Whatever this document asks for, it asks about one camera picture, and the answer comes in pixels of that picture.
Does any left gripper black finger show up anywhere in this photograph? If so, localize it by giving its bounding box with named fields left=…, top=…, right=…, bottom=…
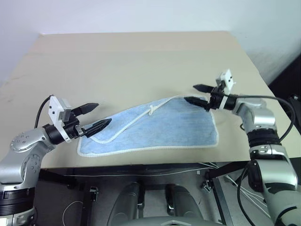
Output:
left=71, top=102, right=99, bottom=117
left=85, top=118, right=112, bottom=138

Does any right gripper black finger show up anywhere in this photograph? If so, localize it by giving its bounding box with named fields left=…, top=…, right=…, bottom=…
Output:
left=193, top=83, right=214, bottom=93
left=183, top=96, right=209, bottom=109

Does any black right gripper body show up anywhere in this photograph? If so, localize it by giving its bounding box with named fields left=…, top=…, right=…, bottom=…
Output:
left=206, top=85, right=226, bottom=112

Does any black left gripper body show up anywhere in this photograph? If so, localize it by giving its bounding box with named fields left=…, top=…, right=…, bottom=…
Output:
left=62, top=112, right=91, bottom=140

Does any blue cloth with white trim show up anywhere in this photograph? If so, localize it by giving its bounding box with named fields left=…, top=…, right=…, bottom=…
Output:
left=77, top=94, right=220, bottom=158

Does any dark grey rounded shape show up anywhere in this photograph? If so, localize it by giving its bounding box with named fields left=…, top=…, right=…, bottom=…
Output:
left=165, top=184, right=204, bottom=220
left=110, top=182, right=144, bottom=226

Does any grey robot torso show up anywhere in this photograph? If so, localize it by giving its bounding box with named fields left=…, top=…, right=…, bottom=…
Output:
left=122, top=215, right=227, bottom=226

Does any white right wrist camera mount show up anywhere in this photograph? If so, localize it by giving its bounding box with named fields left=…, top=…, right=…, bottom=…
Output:
left=215, top=68, right=236, bottom=110

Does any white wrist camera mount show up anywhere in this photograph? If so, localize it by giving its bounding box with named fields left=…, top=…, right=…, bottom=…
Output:
left=215, top=68, right=236, bottom=110
left=48, top=95, right=73, bottom=144

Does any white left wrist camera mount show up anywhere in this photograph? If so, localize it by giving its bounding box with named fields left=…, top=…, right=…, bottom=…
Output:
left=48, top=95, right=73, bottom=144

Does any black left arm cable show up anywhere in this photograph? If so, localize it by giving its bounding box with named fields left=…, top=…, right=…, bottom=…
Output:
left=34, top=96, right=53, bottom=129

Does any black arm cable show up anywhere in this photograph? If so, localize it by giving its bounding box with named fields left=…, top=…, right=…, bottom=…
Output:
left=34, top=96, right=53, bottom=129
left=229, top=94, right=295, bottom=143

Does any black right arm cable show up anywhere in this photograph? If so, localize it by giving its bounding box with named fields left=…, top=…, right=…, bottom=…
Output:
left=229, top=94, right=295, bottom=143

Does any black metal table frame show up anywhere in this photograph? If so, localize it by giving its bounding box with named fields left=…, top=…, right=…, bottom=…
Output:
left=37, top=161, right=250, bottom=226

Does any long thin white wire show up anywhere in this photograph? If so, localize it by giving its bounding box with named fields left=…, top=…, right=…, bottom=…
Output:
left=39, top=167, right=213, bottom=179

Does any looped thin white wire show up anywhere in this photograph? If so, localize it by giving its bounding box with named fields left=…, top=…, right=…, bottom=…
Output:
left=62, top=200, right=85, bottom=226

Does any black right shoulder cable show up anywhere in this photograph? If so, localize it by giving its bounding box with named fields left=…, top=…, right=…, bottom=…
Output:
left=236, top=164, right=254, bottom=226

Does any white wire bundle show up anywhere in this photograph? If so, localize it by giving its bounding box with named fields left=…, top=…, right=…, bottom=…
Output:
left=199, top=161, right=271, bottom=220

